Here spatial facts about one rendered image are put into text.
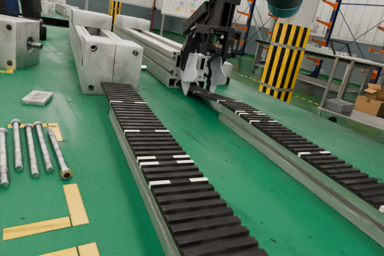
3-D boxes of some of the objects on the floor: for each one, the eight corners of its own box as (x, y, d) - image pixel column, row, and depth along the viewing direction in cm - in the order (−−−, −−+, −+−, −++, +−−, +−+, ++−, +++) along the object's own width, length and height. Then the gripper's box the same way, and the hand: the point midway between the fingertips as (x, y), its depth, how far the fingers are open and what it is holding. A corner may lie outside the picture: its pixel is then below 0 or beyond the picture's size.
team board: (149, 54, 687) (160, -35, 628) (163, 54, 725) (176, -29, 666) (197, 68, 601) (215, -33, 542) (211, 68, 639) (230, -26, 581)
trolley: (412, 153, 311) (455, 62, 281) (401, 164, 274) (448, 59, 243) (321, 119, 380) (347, 43, 350) (302, 124, 343) (328, 39, 312)
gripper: (203, -14, 49) (183, 104, 55) (260, 0, 54) (235, 107, 60) (184, -13, 56) (168, 91, 62) (236, -1, 61) (216, 95, 68)
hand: (197, 90), depth 63 cm, fingers closed on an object, 5 cm apart
